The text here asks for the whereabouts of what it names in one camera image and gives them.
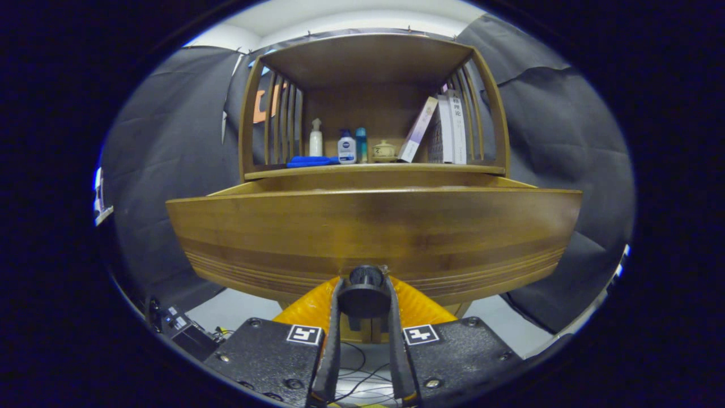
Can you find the lidded ceramic tea cup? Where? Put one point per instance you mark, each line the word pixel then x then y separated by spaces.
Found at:
pixel 384 152

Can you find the white bottle with blue cap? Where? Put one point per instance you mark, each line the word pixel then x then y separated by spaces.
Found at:
pixel 346 150

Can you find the wooden cabinet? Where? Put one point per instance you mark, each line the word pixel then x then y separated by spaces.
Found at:
pixel 368 62

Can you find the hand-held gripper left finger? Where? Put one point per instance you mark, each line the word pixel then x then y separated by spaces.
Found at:
pixel 333 362

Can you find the blue cloth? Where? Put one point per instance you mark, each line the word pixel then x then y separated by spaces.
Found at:
pixel 308 162

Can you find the white book with black characters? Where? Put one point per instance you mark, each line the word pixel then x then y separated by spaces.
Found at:
pixel 457 127

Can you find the white furniture edge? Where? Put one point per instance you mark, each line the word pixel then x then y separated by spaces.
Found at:
pixel 620 266

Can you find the purple cover book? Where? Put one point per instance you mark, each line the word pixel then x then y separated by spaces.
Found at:
pixel 418 130

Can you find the teal slim bottle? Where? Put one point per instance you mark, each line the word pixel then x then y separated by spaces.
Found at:
pixel 361 144

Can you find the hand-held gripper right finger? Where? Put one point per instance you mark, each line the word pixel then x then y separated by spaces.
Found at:
pixel 398 362

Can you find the dark patterned book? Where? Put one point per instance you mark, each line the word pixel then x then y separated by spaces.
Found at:
pixel 435 141

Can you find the wooden countertop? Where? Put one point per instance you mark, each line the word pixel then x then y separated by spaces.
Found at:
pixel 374 169

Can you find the black backdrop cloth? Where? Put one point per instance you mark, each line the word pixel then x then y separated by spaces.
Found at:
pixel 164 147

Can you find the white pump bottle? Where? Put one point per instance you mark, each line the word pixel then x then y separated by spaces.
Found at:
pixel 315 141

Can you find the black round drawer knob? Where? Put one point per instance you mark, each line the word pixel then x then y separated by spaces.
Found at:
pixel 364 294

